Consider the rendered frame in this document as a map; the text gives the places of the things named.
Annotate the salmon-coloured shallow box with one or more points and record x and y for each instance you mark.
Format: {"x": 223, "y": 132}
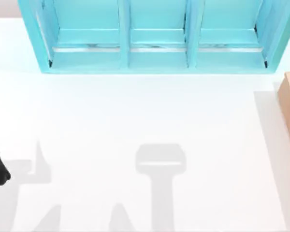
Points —
{"x": 288, "y": 106}

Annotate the light blue rack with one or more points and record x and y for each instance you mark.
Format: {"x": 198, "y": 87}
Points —
{"x": 157, "y": 61}

